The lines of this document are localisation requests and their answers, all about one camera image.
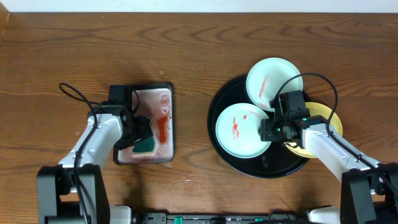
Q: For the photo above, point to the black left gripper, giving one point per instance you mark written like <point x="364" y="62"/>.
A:
<point x="142" y="132"/>

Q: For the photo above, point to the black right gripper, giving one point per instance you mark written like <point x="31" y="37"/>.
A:
<point x="266" y="132"/>

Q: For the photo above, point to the green and yellow sponge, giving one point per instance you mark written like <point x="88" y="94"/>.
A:
<point x="146" y="145"/>

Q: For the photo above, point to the yellow plate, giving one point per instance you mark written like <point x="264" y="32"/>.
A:
<point x="316" y="109"/>

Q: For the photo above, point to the mint green plate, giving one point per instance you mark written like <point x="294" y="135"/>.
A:
<point x="265" y="79"/>
<point x="237" y="130"/>

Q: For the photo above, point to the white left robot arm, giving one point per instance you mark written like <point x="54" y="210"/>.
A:
<point x="73" y="191"/>

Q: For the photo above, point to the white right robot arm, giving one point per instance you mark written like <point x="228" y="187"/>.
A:
<point x="368" y="187"/>

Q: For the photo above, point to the round black serving tray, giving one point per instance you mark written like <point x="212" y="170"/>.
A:
<point x="277" y="161"/>

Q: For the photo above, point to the black rectangular soapy water tray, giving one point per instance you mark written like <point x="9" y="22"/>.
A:
<point x="154" y="101"/>

